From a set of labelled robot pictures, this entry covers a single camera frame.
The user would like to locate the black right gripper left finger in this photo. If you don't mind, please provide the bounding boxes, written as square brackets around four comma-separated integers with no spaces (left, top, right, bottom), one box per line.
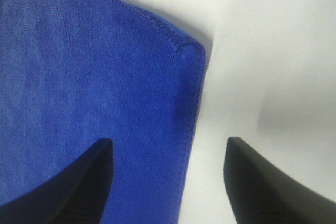
[1,138,113,223]

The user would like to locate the blue microfibre towel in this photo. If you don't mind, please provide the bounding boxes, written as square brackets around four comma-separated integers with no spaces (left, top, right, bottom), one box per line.
[1,0,205,223]

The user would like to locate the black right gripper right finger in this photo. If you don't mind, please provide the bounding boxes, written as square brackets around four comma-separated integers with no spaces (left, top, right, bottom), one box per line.
[223,137,335,223]

